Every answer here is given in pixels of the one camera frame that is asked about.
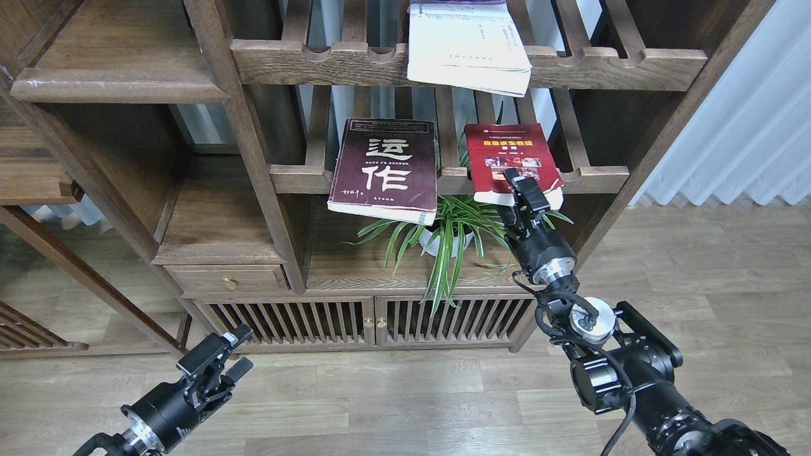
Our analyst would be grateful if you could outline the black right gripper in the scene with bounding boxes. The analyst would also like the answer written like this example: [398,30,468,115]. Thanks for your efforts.
[497,168,578,286]

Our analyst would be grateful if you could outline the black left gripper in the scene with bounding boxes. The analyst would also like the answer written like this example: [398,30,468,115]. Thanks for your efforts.
[121,324,254,453]

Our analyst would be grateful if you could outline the red paperback book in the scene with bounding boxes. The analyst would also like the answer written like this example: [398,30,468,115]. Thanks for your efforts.
[464,123,564,210]

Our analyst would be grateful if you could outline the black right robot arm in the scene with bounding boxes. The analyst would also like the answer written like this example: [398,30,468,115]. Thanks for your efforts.
[498,168,788,455]

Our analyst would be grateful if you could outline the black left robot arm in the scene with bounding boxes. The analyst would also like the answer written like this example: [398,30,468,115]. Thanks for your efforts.
[76,324,253,455]

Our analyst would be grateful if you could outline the green spider plant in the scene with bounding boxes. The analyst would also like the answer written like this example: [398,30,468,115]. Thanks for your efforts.
[345,101,574,317]

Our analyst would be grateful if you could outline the wooden drawer with brass knob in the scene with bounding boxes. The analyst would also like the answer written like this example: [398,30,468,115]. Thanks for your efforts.
[165,265,287,296]

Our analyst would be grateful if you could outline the white plant pot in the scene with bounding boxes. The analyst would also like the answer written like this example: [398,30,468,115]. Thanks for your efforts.
[418,225,474,258]

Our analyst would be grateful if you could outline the right slatted cabinet door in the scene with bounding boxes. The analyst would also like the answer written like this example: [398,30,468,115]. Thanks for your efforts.
[363,294,537,352]

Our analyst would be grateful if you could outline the dark maroon book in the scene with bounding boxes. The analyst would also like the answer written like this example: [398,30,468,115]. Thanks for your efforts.
[327,118,437,225]

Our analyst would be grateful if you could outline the wooden side furniture left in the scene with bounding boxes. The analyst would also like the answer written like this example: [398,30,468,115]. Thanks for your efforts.
[1,101,192,357]

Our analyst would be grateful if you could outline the white paperback book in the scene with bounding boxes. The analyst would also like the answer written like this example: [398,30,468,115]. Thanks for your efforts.
[407,1,531,96]

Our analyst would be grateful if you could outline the dark wooden bookshelf unit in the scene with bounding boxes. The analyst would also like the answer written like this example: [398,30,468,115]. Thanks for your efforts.
[0,0,775,360]

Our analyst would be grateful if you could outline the white pleated curtain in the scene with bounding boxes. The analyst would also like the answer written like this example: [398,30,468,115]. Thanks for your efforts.
[637,1,810,205]

